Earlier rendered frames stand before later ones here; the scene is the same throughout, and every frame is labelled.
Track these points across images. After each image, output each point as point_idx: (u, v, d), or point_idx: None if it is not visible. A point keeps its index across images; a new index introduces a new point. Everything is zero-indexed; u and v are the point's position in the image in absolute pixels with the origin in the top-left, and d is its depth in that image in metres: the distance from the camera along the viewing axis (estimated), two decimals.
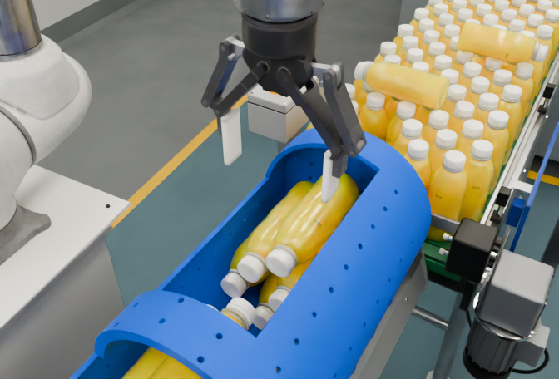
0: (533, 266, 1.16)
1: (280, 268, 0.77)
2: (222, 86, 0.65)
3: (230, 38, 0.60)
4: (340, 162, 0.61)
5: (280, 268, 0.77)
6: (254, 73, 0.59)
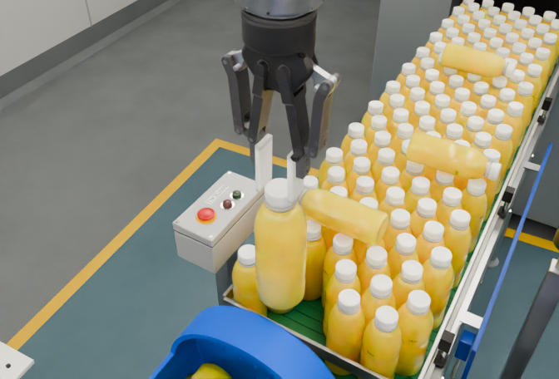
0: None
1: (284, 188, 0.69)
2: (247, 107, 0.65)
3: (230, 51, 0.61)
4: (303, 163, 0.64)
5: (284, 188, 0.69)
6: (257, 75, 0.59)
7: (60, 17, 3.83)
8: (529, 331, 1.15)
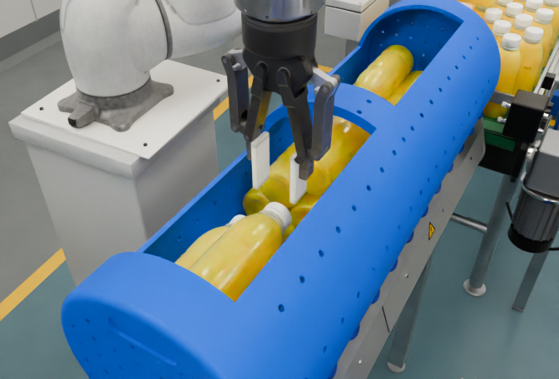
0: None
1: None
2: (244, 105, 0.65)
3: (230, 51, 0.61)
4: (306, 165, 0.64)
5: None
6: (256, 76, 0.59)
7: None
8: None
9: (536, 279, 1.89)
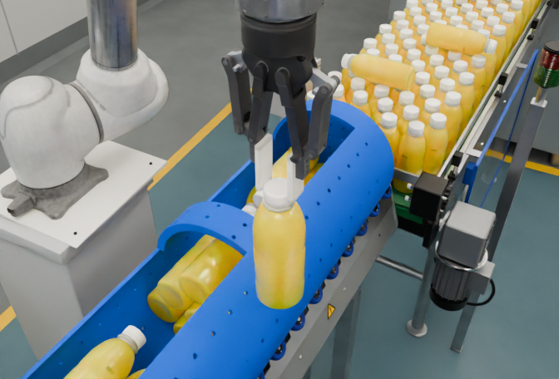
0: (480, 212, 1.49)
1: (363, 94, 1.50)
2: (247, 107, 0.65)
3: (230, 52, 0.61)
4: (302, 164, 0.64)
5: (363, 94, 1.50)
6: (256, 76, 0.59)
7: None
8: (516, 159, 1.57)
9: (468, 324, 2.02)
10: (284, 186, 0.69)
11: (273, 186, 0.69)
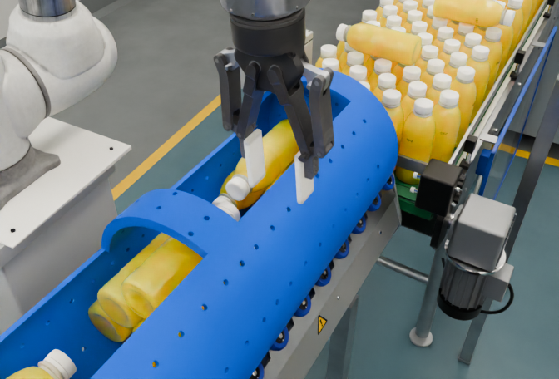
0: (497, 207, 1.28)
1: (361, 69, 1.29)
2: (237, 105, 0.66)
3: (223, 51, 0.62)
4: (310, 164, 0.63)
5: (361, 69, 1.29)
6: (248, 76, 0.59)
7: None
8: (539, 145, 1.36)
9: (479, 333, 1.81)
10: (364, 85, 1.23)
11: None
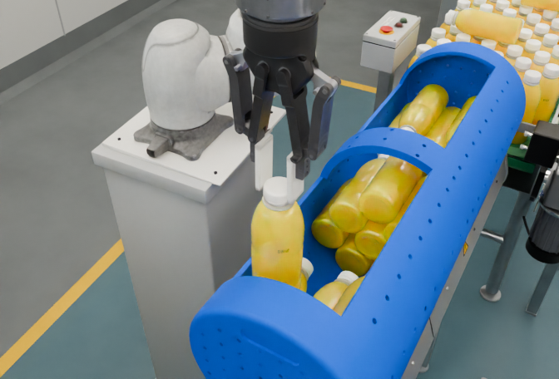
0: None
1: None
2: (248, 106, 0.65)
3: (231, 51, 0.61)
4: (302, 164, 0.64)
5: None
6: (257, 76, 0.59)
7: None
8: None
9: (548, 286, 2.05)
10: None
11: None
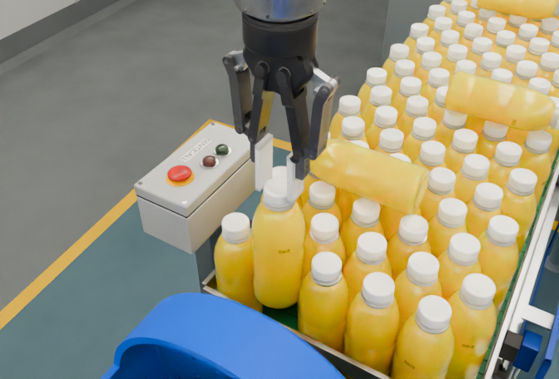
0: None
1: (328, 223, 0.78)
2: (248, 106, 0.65)
3: (231, 51, 0.61)
4: (302, 164, 0.64)
5: (328, 222, 0.78)
6: (257, 76, 0.59)
7: None
8: None
9: None
10: (333, 262, 0.72)
11: (321, 261, 0.72)
